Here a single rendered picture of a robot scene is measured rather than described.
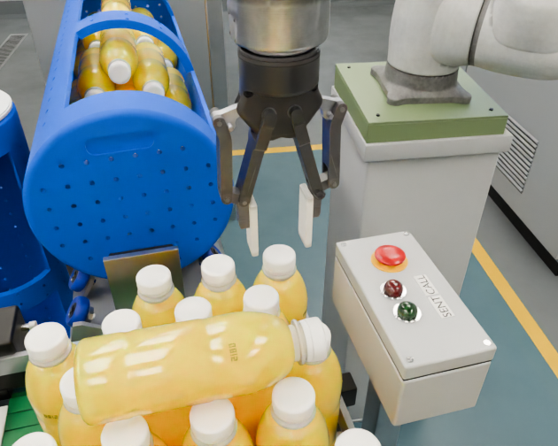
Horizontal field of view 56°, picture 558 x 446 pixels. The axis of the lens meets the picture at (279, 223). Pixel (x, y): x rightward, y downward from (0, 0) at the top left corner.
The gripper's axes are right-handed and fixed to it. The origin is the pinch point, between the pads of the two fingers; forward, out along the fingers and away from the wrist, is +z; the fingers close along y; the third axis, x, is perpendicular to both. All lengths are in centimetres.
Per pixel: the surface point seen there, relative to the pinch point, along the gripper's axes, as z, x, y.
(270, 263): 4.8, 1.1, 1.3
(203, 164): 1.2, -17.3, 6.2
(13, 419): 25.6, -0.7, 35.3
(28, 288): 54, -60, 47
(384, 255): 4.4, 3.6, -11.9
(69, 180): 1.0, -17.3, 23.7
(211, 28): 25, -158, -15
